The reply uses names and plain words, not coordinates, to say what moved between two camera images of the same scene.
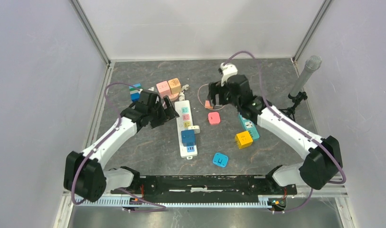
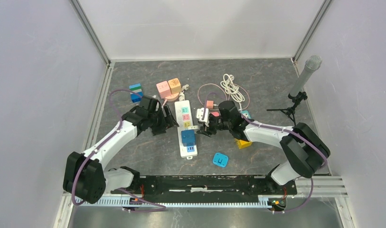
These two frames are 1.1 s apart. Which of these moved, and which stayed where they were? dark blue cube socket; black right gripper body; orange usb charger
Moved: black right gripper body
Stayed: dark blue cube socket; orange usb charger
